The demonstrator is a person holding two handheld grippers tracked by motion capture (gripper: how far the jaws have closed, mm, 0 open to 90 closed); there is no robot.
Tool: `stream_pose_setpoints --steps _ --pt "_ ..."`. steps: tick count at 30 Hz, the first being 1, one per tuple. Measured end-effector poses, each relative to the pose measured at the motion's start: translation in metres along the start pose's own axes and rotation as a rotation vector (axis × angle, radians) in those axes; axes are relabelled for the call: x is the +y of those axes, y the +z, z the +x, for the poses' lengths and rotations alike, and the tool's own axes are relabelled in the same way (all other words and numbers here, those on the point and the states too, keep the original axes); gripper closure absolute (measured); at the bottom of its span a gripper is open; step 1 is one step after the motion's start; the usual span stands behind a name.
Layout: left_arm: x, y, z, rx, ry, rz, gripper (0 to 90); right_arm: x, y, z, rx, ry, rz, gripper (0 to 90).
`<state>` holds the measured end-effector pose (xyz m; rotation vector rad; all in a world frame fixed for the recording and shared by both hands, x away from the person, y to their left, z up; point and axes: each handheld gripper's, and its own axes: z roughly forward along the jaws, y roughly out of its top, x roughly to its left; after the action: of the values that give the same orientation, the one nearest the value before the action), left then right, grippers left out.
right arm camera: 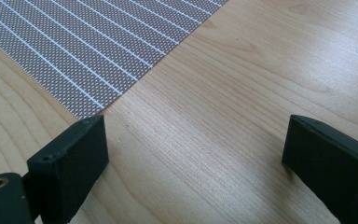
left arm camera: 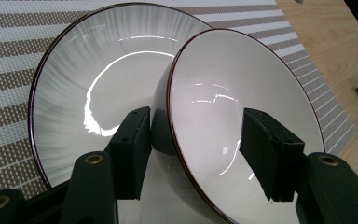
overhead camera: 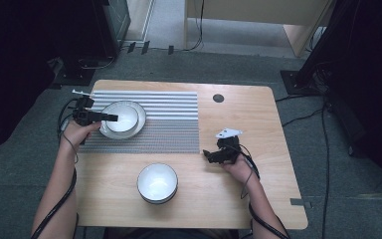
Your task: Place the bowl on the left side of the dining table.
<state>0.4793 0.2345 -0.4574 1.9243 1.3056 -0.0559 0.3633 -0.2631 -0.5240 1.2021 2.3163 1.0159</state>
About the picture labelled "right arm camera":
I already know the grey striped placemat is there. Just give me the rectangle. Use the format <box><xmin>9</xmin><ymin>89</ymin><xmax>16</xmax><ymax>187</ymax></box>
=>
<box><xmin>0</xmin><ymin>0</ymin><xmax>230</xmax><ymax>121</ymax></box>

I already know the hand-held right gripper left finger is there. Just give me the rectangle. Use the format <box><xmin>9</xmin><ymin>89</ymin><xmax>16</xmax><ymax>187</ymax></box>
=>
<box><xmin>26</xmin><ymin>114</ymin><xmax>110</xmax><ymax>224</ymax></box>

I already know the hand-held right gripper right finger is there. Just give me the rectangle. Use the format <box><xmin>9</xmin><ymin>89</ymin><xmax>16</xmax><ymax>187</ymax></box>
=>
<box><xmin>281</xmin><ymin>114</ymin><xmax>358</xmax><ymax>224</ymax></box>

